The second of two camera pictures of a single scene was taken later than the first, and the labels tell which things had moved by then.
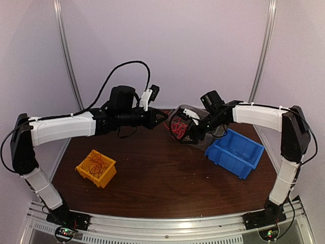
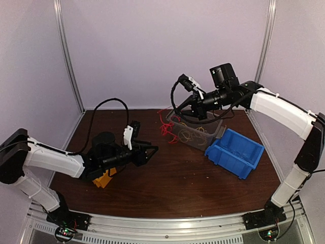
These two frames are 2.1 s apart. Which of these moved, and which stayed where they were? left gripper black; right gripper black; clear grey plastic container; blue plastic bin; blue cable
Moved: left gripper black; right gripper black
Stayed: clear grey plastic container; blue cable; blue plastic bin
